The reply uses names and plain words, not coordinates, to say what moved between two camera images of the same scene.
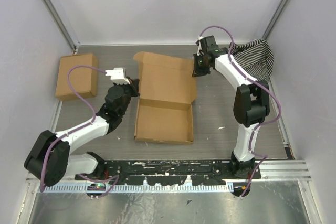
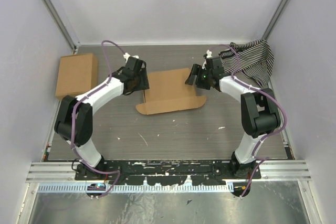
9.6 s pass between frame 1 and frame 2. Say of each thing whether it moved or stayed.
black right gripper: moved
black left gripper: moved
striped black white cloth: stayed
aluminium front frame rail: stayed
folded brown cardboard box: stayed
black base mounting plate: stayed
